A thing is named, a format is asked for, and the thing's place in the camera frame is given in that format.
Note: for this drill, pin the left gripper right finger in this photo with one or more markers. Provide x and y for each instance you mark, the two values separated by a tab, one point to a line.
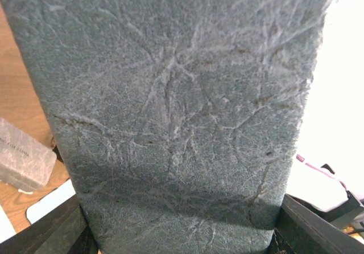
300	228

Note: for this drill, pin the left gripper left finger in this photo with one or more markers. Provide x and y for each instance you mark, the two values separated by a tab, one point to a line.
63	230

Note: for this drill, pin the blue cleaning cloth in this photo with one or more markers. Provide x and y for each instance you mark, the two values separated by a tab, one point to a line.
50	202

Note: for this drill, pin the teal glasses case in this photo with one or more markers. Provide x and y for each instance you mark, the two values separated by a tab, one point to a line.
177	120

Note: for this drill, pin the grey glasses case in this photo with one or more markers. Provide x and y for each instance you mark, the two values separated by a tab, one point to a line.
26	164

